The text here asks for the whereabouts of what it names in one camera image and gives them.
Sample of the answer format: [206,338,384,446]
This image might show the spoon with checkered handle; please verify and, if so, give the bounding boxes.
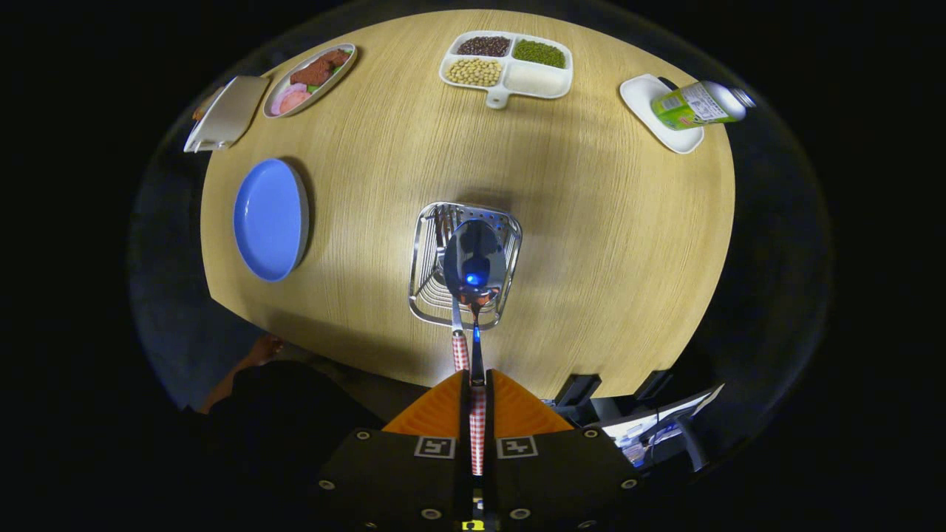
[443,219,508,477]

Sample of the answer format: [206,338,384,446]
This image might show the white rectangular box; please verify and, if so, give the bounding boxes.
[183,75,271,154]

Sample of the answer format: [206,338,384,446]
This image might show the white flat panel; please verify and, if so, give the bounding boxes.
[600,383,726,468]

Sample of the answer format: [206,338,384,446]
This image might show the brown round object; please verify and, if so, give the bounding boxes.
[194,87,224,123]

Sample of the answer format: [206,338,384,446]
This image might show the white square plate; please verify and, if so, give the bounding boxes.
[619,73,705,154]

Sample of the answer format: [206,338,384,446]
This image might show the white divided dish of beans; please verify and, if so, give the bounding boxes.
[439,30,574,110]

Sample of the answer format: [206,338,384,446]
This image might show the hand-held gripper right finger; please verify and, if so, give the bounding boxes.
[484,369,642,529]

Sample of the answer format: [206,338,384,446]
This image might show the black stand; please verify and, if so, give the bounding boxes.
[634,369,675,401]
[554,373,603,409]

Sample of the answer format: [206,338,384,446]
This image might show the green drink can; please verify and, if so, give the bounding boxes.
[650,81,757,132]

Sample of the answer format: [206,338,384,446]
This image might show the oval plate with meat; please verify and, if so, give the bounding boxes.
[262,43,358,119]

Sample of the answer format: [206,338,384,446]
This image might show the metal wire basket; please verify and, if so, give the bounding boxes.
[408,201,523,331]

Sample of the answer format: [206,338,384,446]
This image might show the blue plate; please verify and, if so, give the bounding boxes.
[233,158,310,283]

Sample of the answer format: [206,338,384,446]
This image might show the fork with checkered handle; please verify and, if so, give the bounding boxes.
[435,207,471,374]

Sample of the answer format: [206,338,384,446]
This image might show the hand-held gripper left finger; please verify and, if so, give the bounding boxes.
[316,369,474,529]

